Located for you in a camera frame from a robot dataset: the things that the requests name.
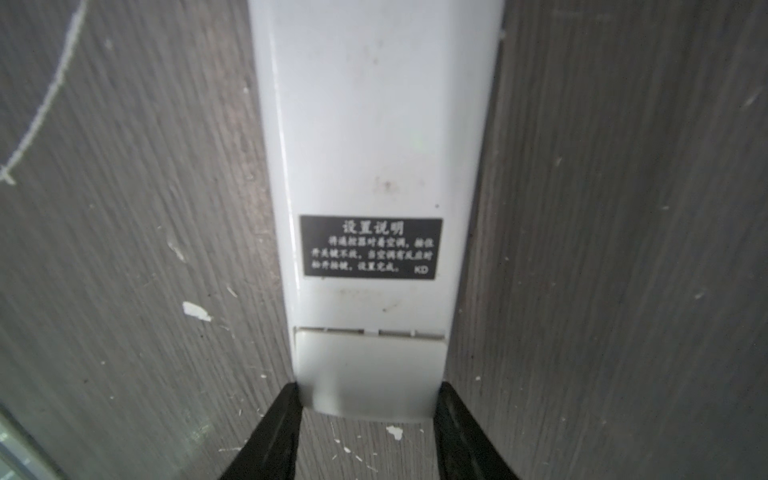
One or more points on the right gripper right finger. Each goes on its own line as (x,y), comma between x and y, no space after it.
(464,452)

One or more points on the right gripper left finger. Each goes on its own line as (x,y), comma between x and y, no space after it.
(271,450)

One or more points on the white red remote control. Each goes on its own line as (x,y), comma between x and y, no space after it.
(373,117)

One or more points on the white plastic strip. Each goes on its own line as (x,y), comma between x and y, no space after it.
(56,82)

